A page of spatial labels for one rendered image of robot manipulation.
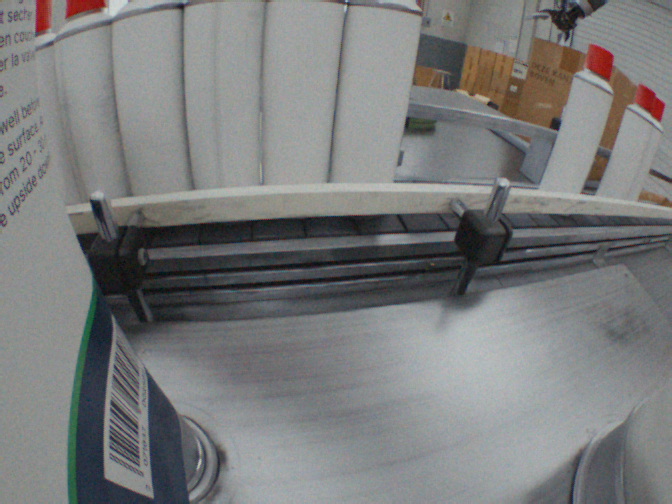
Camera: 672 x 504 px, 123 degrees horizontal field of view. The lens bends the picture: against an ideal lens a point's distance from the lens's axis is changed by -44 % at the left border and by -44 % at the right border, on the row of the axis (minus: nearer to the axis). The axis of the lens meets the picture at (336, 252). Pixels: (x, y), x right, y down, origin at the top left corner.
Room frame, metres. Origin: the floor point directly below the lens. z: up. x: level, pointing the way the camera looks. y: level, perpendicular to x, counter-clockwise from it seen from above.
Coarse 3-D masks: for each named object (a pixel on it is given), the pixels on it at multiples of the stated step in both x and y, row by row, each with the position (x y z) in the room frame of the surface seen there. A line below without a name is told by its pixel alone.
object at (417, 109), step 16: (416, 112) 0.28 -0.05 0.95; (432, 112) 0.29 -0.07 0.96; (448, 112) 0.29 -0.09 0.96; (464, 112) 0.30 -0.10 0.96; (480, 112) 0.31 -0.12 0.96; (496, 128) 0.31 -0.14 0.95; (512, 128) 0.31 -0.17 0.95; (528, 128) 0.32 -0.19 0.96; (544, 128) 0.33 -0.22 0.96; (656, 176) 0.45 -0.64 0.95
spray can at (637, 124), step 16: (640, 96) 0.35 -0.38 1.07; (640, 112) 0.34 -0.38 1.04; (624, 128) 0.35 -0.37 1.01; (640, 128) 0.33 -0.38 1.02; (624, 144) 0.34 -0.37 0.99; (640, 144) 0.33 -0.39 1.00; (624, 160) 0.33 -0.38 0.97; (640, 160) 0.32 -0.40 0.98; (608, 176) 0.35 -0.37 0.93; (624, 176) 0.33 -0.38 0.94; (608, 192) 0.34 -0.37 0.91; (624, 192) 0.32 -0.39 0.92
